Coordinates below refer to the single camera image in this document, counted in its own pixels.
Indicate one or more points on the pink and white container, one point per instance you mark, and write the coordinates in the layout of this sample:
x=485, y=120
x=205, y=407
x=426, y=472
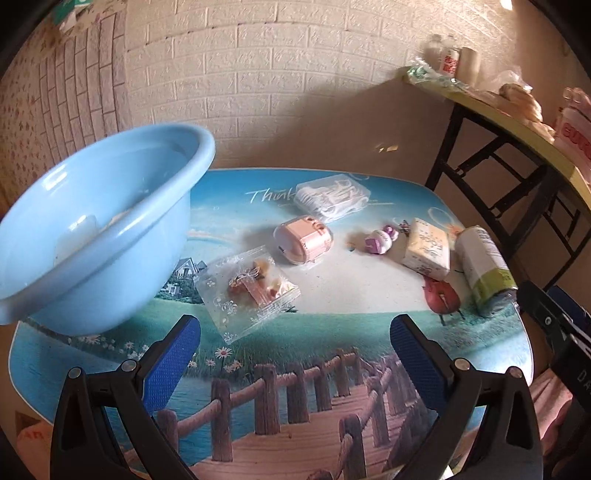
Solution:
x=575, y=134

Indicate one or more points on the white and green can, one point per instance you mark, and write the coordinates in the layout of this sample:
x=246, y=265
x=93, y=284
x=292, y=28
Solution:
x=482, y=267

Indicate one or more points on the light blue plastic basin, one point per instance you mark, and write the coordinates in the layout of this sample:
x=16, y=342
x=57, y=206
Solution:
x=115, y=258

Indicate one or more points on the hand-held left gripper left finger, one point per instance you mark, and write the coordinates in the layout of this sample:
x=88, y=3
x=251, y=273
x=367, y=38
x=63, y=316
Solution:
x=173, y=360

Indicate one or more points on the yellow folding table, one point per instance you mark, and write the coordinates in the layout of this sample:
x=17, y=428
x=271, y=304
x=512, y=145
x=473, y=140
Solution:
x=561, y=159

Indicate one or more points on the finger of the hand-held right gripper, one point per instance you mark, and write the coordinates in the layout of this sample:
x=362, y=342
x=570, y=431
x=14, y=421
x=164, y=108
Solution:
x=542, y=314

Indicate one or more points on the pink and white toy case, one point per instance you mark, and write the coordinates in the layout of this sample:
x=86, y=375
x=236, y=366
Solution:
x=302, y=240

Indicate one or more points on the bagged bread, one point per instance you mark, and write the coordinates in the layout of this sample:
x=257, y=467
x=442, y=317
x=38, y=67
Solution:
x=519, y=99

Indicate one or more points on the pink printed blanket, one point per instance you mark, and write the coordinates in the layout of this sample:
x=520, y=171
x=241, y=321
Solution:
x=554, y=392

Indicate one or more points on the clear box of floss picks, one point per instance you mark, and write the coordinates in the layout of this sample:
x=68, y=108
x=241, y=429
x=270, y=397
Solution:
x=332, y=198

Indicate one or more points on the white bottle with red label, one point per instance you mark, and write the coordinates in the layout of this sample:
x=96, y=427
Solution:
x=449, y=60

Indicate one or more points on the clear printed snack packet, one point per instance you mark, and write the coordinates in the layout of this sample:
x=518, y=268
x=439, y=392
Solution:
x=249, y=290

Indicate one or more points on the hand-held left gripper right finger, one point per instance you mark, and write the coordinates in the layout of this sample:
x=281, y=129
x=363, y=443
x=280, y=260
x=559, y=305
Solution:
x=413, y=355

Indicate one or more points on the small purple and white toy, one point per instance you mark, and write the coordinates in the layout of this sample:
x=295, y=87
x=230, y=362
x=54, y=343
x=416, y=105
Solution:
x=378, y=241

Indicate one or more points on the clear plastic bottle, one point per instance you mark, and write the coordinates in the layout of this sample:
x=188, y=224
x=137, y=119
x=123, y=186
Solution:
x=434, y=50

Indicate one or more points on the green and white plastic bag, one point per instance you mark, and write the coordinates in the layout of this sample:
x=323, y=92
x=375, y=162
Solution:
x=427, y=74

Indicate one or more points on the cream soap box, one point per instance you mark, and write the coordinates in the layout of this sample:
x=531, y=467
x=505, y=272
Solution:
x=427, y=249

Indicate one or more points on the green and white box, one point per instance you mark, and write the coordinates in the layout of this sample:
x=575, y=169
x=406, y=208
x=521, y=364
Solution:
x=69, y=11

